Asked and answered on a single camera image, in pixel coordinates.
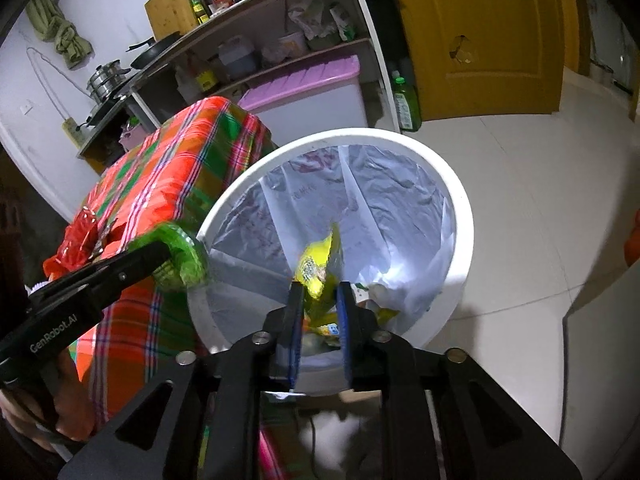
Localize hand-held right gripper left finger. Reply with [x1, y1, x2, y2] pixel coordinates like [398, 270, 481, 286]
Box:
[57, 281, 307, 480]

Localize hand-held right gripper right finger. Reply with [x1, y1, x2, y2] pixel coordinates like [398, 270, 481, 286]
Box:
[336, 282, 583, 480]

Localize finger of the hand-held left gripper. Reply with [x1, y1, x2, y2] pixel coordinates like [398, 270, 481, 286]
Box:
[97, 241, 173, 310]

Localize gold snack wrapper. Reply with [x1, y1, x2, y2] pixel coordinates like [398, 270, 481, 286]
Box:
[304, 307, 401, 348]

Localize white snack packet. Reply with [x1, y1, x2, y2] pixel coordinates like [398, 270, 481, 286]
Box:
[352, 282, 406, 311]

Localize green snack packet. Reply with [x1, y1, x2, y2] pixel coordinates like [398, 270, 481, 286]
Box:
[152, 225, 210, 291]

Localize red plastic bag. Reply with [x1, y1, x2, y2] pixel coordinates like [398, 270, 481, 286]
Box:
[42, 207, 118, 278]

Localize yellow snack packet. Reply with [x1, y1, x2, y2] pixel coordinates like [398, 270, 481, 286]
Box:
[294, 222, 346, 321]

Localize translucent bin liner bag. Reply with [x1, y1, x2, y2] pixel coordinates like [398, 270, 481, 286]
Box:
[205, 144, 458, 356]

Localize white trash bin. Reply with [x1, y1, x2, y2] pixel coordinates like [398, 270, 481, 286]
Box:
[186, 127, 473, 396]

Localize person's left hand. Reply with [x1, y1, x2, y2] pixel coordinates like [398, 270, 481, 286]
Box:
[52, 352, 98, 442]

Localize plaid tablecloth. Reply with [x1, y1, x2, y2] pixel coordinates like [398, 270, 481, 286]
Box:
[42, 96, 301, 480]

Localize pink plastic basket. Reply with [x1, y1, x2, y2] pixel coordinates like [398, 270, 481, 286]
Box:
[120, 120, 151, 151]

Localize small grey shelf unit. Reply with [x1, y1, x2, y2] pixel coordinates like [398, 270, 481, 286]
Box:
[77, 95, 161, 176]

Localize yellowed power strip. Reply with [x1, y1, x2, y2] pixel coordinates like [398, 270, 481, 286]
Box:
[62, 117, 87, 148]

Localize black induction cooker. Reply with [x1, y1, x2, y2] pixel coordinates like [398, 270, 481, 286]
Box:
[85, 95, 131, 126]

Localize clear plastic bottle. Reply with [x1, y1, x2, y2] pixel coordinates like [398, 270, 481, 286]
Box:
[175, 65, 201, 103]

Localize steel steamer pot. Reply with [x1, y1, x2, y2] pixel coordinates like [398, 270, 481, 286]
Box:
[87, 60, 132, 98]

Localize yellow label bottle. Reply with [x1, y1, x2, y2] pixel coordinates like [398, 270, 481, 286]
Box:
[192, 57, 218, 93]

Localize black frying pan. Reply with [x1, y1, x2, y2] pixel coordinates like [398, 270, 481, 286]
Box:
[126, 31, 182, 70]

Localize green plastic bottle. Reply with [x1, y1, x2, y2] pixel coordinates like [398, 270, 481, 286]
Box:
[391, 71, 422, 132]

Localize blue plastic jug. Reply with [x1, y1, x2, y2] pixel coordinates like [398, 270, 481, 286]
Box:
[218, 35, 257, 81]

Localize olive hanging cloth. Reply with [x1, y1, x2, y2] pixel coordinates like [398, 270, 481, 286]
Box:
[25, 0, 93, 70]

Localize purple lid storage box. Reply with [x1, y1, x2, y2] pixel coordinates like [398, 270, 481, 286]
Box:
[239, 55, 371, 133]

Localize wooden cutting board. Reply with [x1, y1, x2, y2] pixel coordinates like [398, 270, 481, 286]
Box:
[144, 0, 198, 41]

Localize large steel shelf unit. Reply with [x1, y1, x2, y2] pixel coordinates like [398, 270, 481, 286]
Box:
[127, 0, 401, 133]

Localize crumpled plastic bags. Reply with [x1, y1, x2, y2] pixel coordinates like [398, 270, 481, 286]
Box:
[287, 0, 358, 51]

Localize wooden door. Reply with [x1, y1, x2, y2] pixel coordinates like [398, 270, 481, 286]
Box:
[382, 0, 591, 122]

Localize thin grey wall wire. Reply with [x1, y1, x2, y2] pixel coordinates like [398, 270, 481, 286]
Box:
[25, 47, 76, 121]

